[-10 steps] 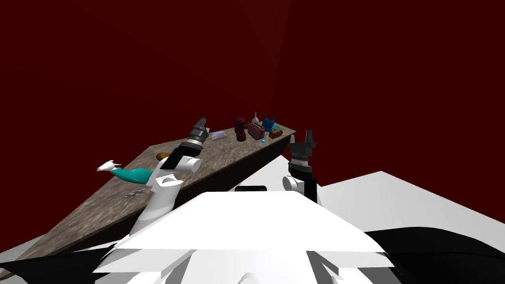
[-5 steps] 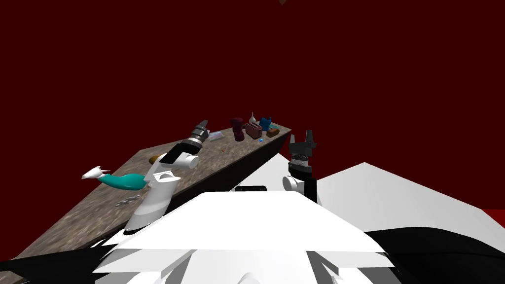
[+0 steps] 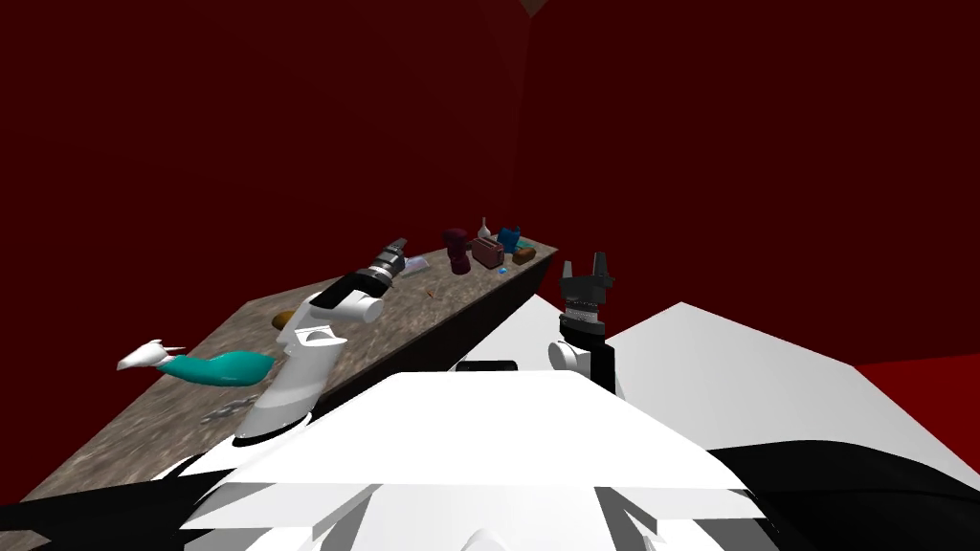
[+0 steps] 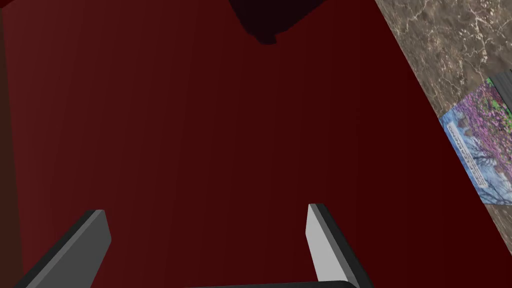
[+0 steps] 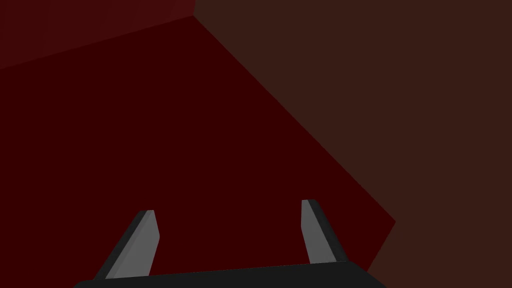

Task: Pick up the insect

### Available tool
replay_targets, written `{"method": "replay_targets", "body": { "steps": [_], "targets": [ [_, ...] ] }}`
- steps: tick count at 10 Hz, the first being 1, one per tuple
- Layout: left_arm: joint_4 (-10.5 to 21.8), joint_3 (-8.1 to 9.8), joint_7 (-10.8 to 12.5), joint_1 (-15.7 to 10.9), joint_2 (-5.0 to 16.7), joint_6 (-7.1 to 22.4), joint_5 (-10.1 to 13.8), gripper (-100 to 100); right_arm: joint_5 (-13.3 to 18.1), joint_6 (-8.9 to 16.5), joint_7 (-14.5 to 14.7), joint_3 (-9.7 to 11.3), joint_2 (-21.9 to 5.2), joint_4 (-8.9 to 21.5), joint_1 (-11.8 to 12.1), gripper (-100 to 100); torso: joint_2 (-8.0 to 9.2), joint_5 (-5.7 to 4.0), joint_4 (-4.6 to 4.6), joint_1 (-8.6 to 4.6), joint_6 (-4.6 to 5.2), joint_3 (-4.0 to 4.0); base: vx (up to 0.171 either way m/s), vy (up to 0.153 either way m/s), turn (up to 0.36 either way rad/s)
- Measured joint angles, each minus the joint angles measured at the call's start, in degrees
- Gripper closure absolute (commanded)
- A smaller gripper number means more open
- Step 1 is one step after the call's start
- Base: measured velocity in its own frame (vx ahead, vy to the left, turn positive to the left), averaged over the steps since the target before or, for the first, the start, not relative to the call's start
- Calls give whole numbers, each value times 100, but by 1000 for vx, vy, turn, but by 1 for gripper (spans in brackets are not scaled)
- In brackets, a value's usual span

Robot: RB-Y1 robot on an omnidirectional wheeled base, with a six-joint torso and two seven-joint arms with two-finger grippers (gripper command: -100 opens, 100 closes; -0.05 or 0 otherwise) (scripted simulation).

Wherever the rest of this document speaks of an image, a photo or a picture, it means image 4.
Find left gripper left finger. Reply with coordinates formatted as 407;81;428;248
13;208;113;288

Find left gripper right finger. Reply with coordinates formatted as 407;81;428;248
304;202;375;288

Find book with purple blossom cover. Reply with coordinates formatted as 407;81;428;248
438;69;512;206

